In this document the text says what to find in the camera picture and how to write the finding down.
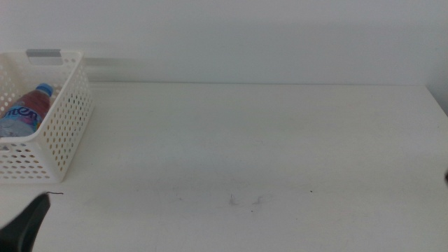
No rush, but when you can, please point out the white perforated plastic basket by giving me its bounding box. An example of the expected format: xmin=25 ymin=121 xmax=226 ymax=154
xmin=0 ymin=49 xmax=95 ymax=185

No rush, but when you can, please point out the clear water bottle blue cap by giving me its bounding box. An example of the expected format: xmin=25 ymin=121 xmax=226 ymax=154
xmin=0 ymin=83 xmax=55 ymax=139

